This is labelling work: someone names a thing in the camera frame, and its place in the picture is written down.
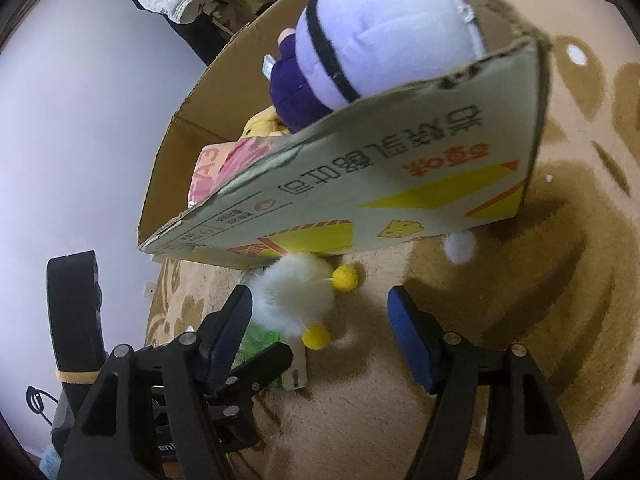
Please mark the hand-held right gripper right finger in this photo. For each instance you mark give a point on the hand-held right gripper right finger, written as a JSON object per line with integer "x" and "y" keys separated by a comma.
{"x": 412, "y": 345}

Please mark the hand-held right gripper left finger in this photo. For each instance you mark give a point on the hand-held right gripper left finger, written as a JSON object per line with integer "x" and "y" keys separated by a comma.
{"x": 222, "y": 355}

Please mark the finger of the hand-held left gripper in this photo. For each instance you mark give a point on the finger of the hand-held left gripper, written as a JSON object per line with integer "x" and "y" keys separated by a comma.
{"x": 240, "y": 427}
{"x": 265, "y": 367}

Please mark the green tissue pack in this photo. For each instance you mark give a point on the green tissue pack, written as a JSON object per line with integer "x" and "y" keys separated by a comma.
{"x": 257, "y": 339}

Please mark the white fluffy plush toy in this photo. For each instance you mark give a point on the white fluffy plush toy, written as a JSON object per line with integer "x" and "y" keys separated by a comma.
{"x": 295, "y": 295}

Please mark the printed cardboard box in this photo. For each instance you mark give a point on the printed cardboard box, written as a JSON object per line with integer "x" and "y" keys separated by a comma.
{"x": 400, "y": 160}

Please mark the pink tissue pack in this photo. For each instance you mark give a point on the pink tissue pack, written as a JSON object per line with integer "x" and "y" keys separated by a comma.
{"x": 225, "y": 165}

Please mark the yellow plush toy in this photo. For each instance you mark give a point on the yellow plush toy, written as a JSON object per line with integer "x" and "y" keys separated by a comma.
{"x": 260, "y": 122}

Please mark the lavender plush toy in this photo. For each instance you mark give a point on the lavender plush toy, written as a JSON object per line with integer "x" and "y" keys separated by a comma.
{"x": 390, "y": 25}

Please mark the light blue fluffy cloth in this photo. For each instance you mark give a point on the light blue fluffy cloth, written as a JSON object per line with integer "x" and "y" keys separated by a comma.
{"x": 50, "y": 462}

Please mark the dark hanging coat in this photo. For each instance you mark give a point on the dark hanging coat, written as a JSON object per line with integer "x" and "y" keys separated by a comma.
{"x": 200, "y": 40}

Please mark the beige trench coat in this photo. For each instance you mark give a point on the beige trench coat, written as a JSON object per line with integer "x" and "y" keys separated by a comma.
{"x": 235, "y": 5}

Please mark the white wall socket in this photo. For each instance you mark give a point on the white wall socket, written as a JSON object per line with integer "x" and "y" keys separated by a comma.
{"x": 150, "y": 290}

